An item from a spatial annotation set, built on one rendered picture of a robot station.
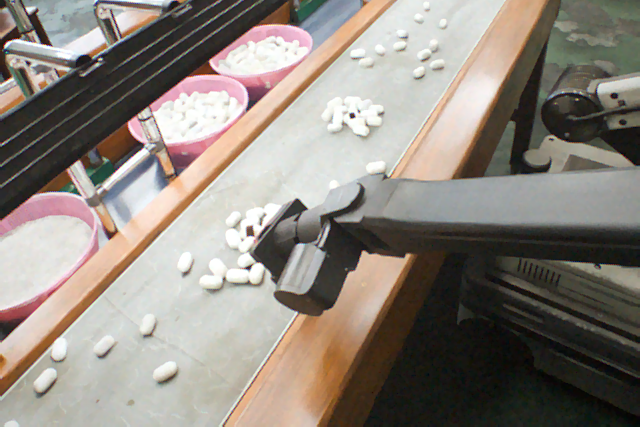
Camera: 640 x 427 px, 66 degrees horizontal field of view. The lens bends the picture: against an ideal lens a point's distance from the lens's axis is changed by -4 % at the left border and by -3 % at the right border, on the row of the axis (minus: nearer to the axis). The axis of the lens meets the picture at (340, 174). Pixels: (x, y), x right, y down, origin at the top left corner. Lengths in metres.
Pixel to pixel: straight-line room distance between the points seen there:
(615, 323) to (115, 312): 0.98
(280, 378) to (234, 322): 0.13
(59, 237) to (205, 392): 0.45
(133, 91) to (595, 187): 0.49
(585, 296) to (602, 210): 0.90
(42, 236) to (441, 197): 0.79
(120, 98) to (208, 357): 0.36
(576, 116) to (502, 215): 0.75
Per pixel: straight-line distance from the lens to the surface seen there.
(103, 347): 0.80
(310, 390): 0.66
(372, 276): 0.74
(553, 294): 1.25
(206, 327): 0.77
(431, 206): 0.43
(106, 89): 0.63
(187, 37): 0.70
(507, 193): 0.39
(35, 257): 1.02
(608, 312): 1.25
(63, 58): 0.65
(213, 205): 0.93
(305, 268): 0.53
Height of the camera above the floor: 1.36
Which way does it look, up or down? 41 degrees down
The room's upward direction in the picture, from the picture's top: 7 degrees counter-clockwise
